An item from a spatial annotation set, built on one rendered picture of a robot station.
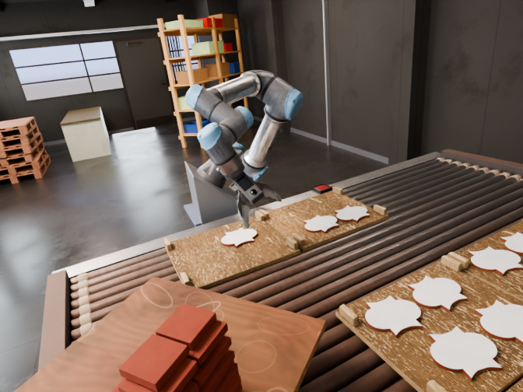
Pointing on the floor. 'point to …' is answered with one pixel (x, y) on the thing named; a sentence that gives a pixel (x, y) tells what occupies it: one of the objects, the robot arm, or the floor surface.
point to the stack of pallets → (22, 150)
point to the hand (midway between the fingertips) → (265, 215)
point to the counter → (85, 134)
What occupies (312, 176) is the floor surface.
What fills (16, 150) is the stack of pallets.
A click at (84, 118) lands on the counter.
